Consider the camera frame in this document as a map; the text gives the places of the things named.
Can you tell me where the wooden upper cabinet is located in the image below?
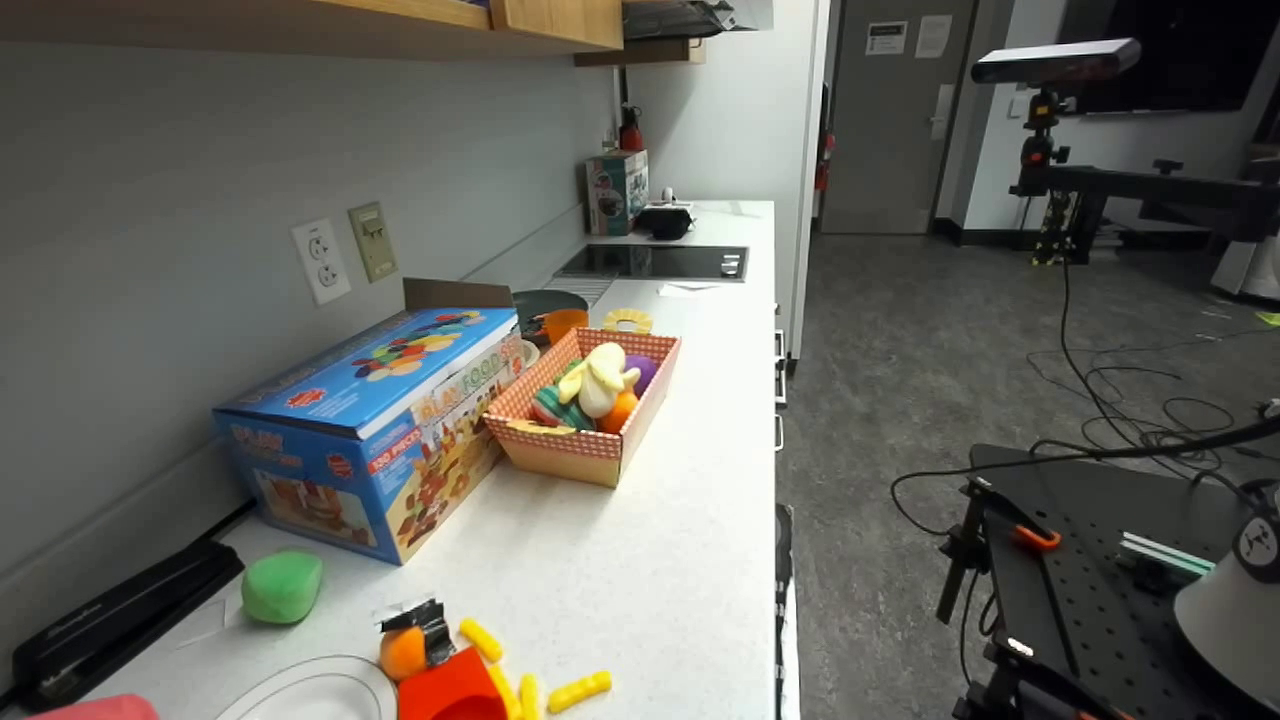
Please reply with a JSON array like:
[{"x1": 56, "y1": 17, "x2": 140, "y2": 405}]
[{"x1": 0, "y1": 0, "x2": 622, "y2": 62}]

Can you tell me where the purple toy fruit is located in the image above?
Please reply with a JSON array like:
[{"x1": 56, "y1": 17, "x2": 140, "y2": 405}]
[{"x1": 627, "y1": 352, "x2": 657, "y2": 396}]

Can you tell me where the orange toy fruit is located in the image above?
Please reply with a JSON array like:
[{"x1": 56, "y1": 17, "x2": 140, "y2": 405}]
[{"x1": 595, "y1": 393, "x2": 641, "y2": 431}]

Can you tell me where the yellow toy banana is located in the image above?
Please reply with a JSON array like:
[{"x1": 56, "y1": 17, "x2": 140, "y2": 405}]
[{"x1": 557, "y1": 346, "x2": 641, "y2": 420}]

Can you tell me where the red checkered cardboard tray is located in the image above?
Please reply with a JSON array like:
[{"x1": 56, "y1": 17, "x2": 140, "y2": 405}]
[{"x1": 482, "y1": 330, "x2": 680, "y2": 485}]

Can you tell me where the orange plastic cup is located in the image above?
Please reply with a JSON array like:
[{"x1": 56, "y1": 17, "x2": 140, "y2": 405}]
[{"x1": 537, "y1": 309, "x2": 587, "y2": 349}]

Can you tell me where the green toy vegetable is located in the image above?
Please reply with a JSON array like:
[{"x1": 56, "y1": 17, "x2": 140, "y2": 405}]
[{"x1": 533, "y1": 384, "x2": 595, "y2": 429}]

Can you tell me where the black induction cooktop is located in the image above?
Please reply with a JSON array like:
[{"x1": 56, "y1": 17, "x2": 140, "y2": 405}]
[{"x1": 565, "y1": 246, "x2": 746, "y2": 282}]

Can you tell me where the dark grey round tray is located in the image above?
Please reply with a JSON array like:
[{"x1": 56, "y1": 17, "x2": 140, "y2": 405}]
[{"x1": 512, "y1": 287, "x2": 587, "y2": 339}]

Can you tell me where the black small bowl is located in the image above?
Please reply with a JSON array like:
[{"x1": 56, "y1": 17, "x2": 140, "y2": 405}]
[{"x1": 632, "y1": 205, "x2": 690, "y2": 240}]

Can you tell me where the green white carton box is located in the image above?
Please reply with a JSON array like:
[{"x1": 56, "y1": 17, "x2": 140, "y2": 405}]
[{"x1": 579, "y1": 154, "x2": 646, "y2": 235}]

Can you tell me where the blue toy food box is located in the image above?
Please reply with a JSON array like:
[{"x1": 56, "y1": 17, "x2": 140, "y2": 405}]
[{"x1": 213, "y1": 309, "x2": 528, "y2": 565}]

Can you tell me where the yellow toy fry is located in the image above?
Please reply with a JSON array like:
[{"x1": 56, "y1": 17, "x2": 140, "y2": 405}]
[{"x1": 546, "y1": 672, "x2": 615, "y2": 718}]

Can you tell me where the red toy fries box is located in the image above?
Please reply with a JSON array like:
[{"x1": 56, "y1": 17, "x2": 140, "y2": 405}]
[{"x1": 397, "y1": 653, "x2": 509, "y2": 720}]

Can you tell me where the orange toy ball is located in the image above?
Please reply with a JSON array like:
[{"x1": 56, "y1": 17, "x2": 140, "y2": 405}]
[{"x1": 381, "y1": 630, "x2": 429, "y2": 682}]

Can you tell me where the clear round plate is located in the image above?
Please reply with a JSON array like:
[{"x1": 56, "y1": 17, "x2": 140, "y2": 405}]
[{"x1": 217, "y1": 657, "x2": 397, "y2": 720}]

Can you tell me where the black perforated robot table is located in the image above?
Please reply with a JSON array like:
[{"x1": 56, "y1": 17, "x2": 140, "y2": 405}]
[{"x1": 937, "y1": 446, "x2": 1280, "y2": 720}]

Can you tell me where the pink folded cloth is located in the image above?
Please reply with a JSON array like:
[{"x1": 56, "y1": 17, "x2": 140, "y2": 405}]
[{"x1": 29, "y1": 696, "x2": 158, "y2": 720}]

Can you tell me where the black stapler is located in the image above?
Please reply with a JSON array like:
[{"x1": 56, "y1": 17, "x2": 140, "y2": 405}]
[{"x1": 12, "y1": 539, "x2": 245, "y2": 714}]

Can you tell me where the beige wall switch plate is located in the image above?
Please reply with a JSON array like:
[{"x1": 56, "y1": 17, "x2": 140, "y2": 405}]
[{"x1": 349, "y1": 205, "x2": 397, "y2": 282}]

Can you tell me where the white wall outlet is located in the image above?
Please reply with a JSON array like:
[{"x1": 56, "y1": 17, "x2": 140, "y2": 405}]
[{"x1": 292, "y1": 222, "x2": 352, "y2": 305}]

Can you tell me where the black cable on floor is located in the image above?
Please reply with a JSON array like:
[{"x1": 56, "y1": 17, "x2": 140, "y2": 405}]
[{"x1": 882, "y1": 257, "x2": 1280, "y2": 548}]

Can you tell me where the black camera on stand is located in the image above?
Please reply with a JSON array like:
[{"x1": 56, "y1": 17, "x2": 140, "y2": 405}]
[{"x1": 970, "y1": 37, "x2": 1142, "y2": 87}]

